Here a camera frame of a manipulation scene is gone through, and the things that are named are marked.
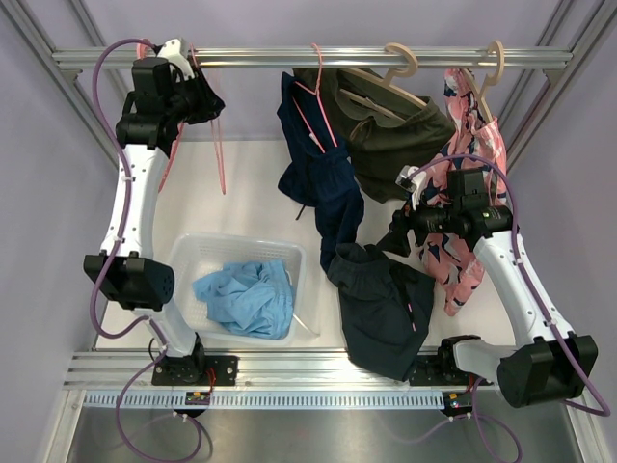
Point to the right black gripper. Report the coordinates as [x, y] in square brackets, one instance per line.
[396, 240]

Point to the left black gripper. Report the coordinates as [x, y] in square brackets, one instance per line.
[208, 105]

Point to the dark navy shorts with zipper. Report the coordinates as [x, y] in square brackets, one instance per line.
[385, 309]

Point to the thin pink wire hanger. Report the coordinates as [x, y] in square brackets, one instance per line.
[216, 132]
[316, 92]

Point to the navy drawstring shorts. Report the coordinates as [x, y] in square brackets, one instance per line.
[319, 175]

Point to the light blue shorts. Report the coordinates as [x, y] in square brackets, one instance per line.
[250, 299]

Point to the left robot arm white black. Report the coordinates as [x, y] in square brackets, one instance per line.
[168, 91]

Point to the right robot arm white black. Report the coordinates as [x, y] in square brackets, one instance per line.
[549, 361]

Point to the olive green shorts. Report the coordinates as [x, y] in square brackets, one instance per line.
[382, 132]

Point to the pink patterned shorts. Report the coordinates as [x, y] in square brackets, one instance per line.
[445, 256]

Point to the wooden hanger with olive shorts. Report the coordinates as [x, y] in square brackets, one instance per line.
[409, 67]

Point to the white plastic basket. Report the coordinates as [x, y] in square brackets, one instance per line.
[195, 255]

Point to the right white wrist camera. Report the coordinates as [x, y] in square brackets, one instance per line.
[412, 179]

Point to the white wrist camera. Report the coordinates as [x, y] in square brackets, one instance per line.
[178, 53]
[412, 179]

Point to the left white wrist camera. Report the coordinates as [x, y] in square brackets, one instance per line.
[178, 53]

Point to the aluminium hanging rail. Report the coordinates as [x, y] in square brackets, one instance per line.
[536, 57]

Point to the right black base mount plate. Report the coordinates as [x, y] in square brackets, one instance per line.
[437, 370]

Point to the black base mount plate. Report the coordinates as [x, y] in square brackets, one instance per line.
[209, 370]
[437, 370]

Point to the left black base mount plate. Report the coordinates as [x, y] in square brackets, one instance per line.
[209, 370]

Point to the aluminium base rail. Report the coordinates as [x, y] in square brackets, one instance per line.
[258, 370]

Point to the white slotted cable duct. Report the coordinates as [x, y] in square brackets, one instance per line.
[269, 400]

